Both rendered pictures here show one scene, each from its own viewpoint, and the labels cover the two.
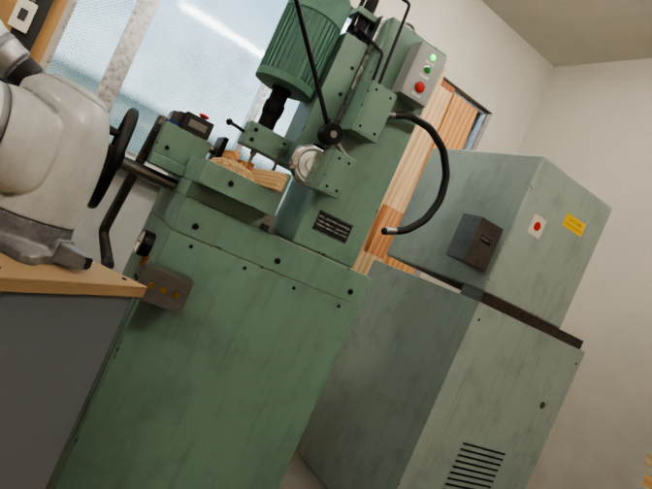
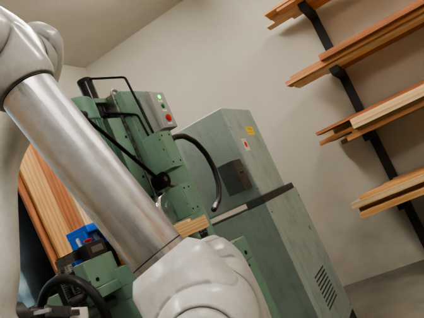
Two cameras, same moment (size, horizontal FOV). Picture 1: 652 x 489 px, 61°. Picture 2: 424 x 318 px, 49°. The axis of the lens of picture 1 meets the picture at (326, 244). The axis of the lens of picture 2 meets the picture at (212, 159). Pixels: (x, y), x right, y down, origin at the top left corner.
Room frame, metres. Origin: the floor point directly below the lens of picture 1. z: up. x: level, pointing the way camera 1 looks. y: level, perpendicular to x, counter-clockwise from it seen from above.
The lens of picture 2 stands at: (0.04, 0.96, 0.93)
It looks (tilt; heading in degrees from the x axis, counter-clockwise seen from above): 6 degrees up; 324
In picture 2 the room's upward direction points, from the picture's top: 24 degrees counter-clockwise
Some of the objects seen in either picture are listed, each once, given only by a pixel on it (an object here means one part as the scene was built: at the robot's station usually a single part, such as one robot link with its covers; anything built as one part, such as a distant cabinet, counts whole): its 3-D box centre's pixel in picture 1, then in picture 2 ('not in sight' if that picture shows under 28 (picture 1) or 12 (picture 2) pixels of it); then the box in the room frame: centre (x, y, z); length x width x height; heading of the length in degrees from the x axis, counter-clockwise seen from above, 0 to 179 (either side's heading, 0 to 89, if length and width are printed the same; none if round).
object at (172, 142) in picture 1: (179, 146); (88, 276); (1.57, 0.49, 0.91); 0.15 x 0.14 x 0.09; 25
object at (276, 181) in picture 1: (244, 175); (134, 252); (1.61, 0.30, 0.92); 0.65 x 0.02 x 0.04; 25
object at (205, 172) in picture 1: (200, 174); (111, 279); (1.60, 0.41, 0.87); 0.61 x 0.30 x 0.06; 25
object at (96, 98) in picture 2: (367, 11); (93, 99); (1.68, 0.18, 1.53); 0.08 x 0.08 x 0.17; 25
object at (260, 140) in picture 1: (264, 145); not in sight; (1.63, 0.28, 1.03); 0.14 x 0.07 x 0.09; 115
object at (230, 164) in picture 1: (234, 166); not in sight; (1.39, 0.29, 0.91); 0.12 x 0.09 x 0.03; 115
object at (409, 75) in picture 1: (418, 76); (158, 112); (1.63, -0.05, 1.40); 0.10 x 0.06 x 0.16; 115
